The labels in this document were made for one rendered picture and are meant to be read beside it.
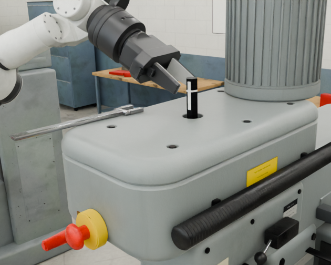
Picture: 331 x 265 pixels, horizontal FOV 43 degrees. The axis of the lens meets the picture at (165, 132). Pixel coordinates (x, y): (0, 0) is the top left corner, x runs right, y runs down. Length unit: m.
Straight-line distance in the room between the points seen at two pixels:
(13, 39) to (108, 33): 0.22
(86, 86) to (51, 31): 7.37
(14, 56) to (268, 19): 0.50
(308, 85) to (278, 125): 0.16
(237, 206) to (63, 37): 0.50
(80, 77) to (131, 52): 7.40
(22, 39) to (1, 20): 9.43
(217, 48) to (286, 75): 5.34
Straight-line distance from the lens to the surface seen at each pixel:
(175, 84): 0.72
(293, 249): 0.96
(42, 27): 0.88
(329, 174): 1.03
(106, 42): 0.78
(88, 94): 8.29
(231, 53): 0.89
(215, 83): 5.92
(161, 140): 0.63
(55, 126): 0.71
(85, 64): 8.18
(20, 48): 0.90
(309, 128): 0.84
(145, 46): 0.76
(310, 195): 0.97
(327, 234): 1.15
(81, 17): 0.82
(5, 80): 0.95
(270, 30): 0.83
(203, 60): 6.37
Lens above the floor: 2.10
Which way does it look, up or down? 18 degrees down
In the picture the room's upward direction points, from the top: 2 degrees counter-clockwise
